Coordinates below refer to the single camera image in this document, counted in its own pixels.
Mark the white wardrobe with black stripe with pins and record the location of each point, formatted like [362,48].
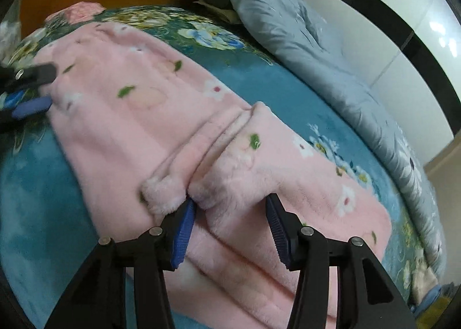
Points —
[396,62]

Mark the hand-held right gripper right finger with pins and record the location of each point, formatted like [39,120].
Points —
[278,231]

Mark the grey floral quilt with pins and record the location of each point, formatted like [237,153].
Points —
[306,26]

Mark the teal floral bed blanket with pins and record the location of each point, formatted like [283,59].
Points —
[281,84]

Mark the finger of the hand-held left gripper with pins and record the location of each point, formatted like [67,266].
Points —
[32,106]
[39,72]

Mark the pink fleece floral garment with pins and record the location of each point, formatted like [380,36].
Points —
[144,116]

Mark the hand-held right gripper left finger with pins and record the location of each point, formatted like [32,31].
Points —
[183,231]

